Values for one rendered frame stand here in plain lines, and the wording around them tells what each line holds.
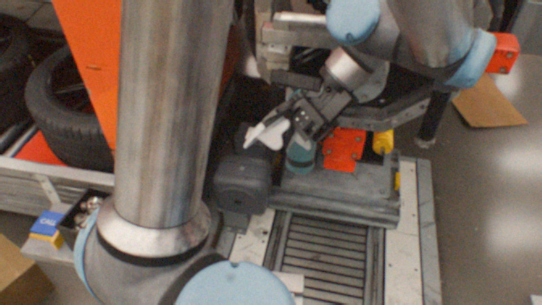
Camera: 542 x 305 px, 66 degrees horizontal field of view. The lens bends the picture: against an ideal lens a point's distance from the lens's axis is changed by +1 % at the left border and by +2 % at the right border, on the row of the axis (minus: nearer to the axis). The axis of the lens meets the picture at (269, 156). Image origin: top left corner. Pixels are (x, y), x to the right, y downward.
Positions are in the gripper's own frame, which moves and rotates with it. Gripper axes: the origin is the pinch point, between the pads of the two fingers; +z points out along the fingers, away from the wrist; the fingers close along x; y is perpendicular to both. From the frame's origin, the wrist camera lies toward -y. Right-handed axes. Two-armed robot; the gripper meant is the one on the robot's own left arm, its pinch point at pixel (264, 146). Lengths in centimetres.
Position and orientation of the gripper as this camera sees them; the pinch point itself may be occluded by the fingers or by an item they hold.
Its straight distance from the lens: 83.1
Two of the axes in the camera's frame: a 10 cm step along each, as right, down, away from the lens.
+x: 5.4, -0.1, 8.4
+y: 5.7, 7.4, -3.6
